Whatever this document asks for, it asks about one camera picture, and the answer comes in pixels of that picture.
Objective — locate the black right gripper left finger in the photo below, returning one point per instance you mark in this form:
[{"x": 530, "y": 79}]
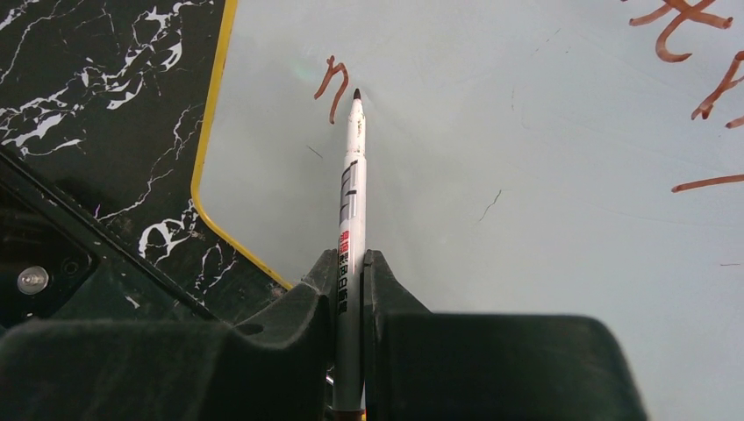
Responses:
[{"x": 271, "y": 366}]

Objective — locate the yellow framed whiteboard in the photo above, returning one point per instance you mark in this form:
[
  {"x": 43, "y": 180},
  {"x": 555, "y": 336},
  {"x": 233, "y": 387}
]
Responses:
[{"x": 523, "y": 156}]

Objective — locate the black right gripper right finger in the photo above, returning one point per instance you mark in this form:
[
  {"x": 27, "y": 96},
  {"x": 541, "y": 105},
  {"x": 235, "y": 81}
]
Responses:
[{"x": 422, "y": 365}]

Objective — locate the white whiteboard marker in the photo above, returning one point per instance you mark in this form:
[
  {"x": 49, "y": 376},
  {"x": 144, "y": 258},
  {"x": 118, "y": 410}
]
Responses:
[{"x": 348, "y": 377}]

